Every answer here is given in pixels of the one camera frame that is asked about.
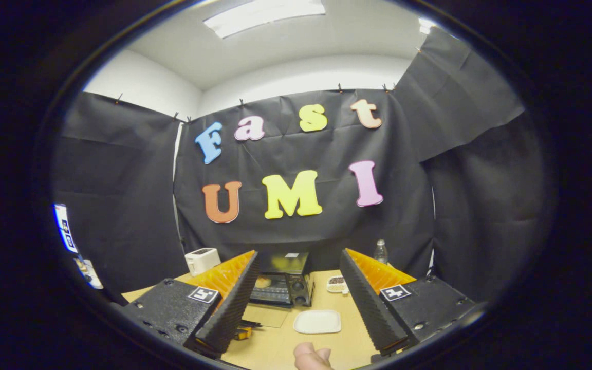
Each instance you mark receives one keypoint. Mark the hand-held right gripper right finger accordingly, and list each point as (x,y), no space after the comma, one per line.
(373,313)

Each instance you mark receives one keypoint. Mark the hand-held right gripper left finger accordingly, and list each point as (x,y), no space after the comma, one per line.
(229,313)

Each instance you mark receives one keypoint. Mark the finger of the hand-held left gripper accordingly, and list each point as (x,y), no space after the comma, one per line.
(243,334)

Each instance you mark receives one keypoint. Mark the round bread bun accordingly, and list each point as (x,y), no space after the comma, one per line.
(262,282)

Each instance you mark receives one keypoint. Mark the black electric oven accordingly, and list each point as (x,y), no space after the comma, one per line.
(291,288)

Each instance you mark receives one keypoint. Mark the small white digital device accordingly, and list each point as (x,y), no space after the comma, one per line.
(336,283)

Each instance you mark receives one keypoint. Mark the white rectangular plate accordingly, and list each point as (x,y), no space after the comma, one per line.
(317,321)

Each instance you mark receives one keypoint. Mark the white toaster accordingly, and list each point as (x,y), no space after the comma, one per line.
(202,260)

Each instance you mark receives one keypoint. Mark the clear plastic water bottle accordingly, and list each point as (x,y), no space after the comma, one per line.
(381,253)

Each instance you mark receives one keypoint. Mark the black backdrop cloth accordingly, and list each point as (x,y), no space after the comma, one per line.
(301,231)

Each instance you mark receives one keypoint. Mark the row of small cloth clips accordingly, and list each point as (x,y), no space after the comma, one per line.
(241,102)

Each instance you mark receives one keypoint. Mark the small ceiling light panel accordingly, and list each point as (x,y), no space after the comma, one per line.
(426,25)

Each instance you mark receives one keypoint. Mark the large ceiling light panel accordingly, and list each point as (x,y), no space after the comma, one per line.
(265,15)

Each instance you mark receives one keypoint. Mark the white printed wall sign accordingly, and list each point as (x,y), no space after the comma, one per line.
(65,228)
(89,273)

